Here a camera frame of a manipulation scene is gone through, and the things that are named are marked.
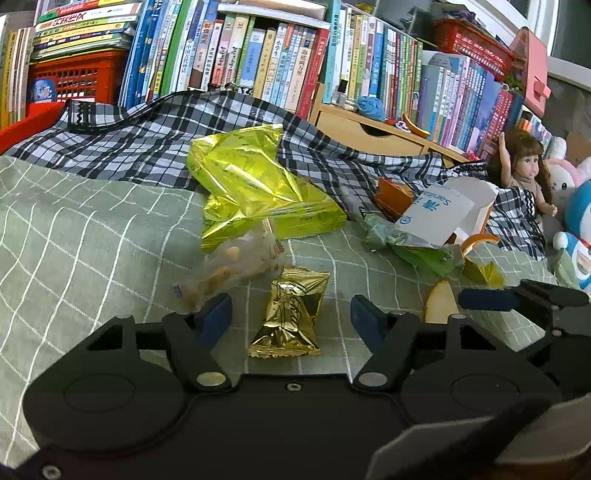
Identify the blue cat plush toy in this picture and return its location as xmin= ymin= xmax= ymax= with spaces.
xmin=551 ymin=180 xmax=591 ymax=291

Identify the orange curved trinket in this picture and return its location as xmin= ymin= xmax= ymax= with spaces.
xmin=401 ymin=113 xmax=433 ymax=139

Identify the clear snack packet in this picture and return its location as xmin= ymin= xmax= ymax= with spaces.
xmin=173 ymin=222 xmax=287 ymax=312

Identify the gold foil candy packet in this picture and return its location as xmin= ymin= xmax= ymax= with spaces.
xmin=248 ymin=267 xmax=331 ymax=358

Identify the green checked bedsheet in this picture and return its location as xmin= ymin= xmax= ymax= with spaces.
xmin=0 ymin=154 xmax=566 ymax=467

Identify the orange peel strip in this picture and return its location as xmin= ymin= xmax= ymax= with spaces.
xmin=459 ymin=233 xmax=500 ymax=257

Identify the pink house-shaped box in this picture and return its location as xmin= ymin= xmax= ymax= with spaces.
xmin=508 ymin=27 xmax=552 ymax=112

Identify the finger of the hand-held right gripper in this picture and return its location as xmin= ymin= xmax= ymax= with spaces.
xmin=458 ymin=278 xmax=591 ymax=312

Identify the black white plaid blanket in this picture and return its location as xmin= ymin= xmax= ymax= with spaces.
xmin=9 ymin=90 xmax=548 ymax=259

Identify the row of upright books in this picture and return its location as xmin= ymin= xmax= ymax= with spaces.
xmin=117 ymin=0 xmax=555 ymax=162

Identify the stack of flat-lying books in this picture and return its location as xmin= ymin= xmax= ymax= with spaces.
xmin=28 ymin=0 xmax=144 ymax=61

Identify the blue white round toy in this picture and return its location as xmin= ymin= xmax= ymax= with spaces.
xmin=28 ymin=78 xmax=57 ymax=103

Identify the wooden drawer organiser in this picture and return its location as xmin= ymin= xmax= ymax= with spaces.
xmin=308 ymin=82 xmax=469 ymax=163

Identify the pink rabbit plush toy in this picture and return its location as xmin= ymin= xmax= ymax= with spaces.
xmin=545 ymin=136 xmax=591 ymax=213

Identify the white paper bag blue print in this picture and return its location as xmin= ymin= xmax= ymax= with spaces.
xmin=394 ymin=185 xmax=476 ymax=245

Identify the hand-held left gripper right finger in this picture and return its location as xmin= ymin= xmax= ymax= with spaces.
xmin=351 ymin=295 xmax=541 ymax=393

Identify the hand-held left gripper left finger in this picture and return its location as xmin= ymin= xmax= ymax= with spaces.
xmin=46 ymin=293 xmax=232 ymax=393

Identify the yellow green wrapper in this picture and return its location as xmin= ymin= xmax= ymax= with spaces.
xmin=463 ymin=259 xmax=507 ymax=291

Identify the white orange paper carton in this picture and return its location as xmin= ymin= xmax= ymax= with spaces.
xmin=373 ymin=176 xmax=498 ymax=245

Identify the row of large pale books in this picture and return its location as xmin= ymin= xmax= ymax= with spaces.
xmin=0 ymin=25 xmax=38 ymax=132

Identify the red plastic basket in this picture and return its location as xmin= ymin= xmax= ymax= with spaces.
xmin=431 ymin=17 xmax=515 ymax=70
xmin=28 ymin=50 xmax=129 ymax=107

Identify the green crumpled wrapper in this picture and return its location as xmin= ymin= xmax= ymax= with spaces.
xmin=361 ymin=210 xmax=466 ymax=280

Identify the brown cardboard box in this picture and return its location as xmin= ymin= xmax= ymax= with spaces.
xmin=566 ymin=131 xmax=591 ymax=167

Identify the yellow foil snack bag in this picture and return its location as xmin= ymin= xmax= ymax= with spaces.
xmin=187 ymin=124 xmax=348 ymax=254

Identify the brown-haired doll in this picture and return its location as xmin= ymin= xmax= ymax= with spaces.
xmin=487 ymin=129 xmax=559 ymax=227

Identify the blue yarn ball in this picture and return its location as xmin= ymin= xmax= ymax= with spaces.
xmin=356 ymin=95 xmax=385 ymax=121

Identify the pale fruit slice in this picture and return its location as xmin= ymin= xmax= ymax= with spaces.
xmin=424 ymin=279 xmax=461 ymax=324

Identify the red padded bed rail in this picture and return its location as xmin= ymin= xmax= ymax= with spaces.
xmin=0 ymin=100 xmax=70 ymax=155

